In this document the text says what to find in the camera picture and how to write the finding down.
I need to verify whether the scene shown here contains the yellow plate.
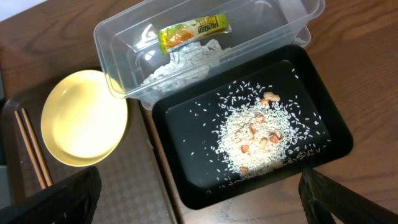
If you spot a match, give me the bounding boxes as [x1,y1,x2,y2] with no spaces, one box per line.
[40,70,128,167]

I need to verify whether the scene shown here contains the white napkin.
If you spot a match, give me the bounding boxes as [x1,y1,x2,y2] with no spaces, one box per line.
[142,39,224,93]

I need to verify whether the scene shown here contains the rice and peanut scraps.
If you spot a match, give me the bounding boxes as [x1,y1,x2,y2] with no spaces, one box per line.
[175,66,331,189]

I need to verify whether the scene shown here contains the clear plastic bin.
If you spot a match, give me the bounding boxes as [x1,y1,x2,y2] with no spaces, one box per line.
[94,0,326,110]

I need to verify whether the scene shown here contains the green yellow snack wrapper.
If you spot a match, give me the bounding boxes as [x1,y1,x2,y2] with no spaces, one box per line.
[157,13,232,55]

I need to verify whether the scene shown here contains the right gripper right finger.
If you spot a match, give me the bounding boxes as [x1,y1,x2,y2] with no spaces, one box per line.
[298,169,397,224]

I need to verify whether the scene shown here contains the black plastic bin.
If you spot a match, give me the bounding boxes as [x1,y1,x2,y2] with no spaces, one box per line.
[152,45,353,210]

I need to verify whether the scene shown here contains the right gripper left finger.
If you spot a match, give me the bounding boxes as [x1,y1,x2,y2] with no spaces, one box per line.
[1,166,101,224]

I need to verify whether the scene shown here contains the dark brown serving tray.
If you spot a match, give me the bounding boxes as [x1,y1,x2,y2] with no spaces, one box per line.
[1,78,175,223]

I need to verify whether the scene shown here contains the wooden chopstick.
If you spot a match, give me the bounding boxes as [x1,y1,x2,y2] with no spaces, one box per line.
[14,111,47,189]
[21,108,53,186]

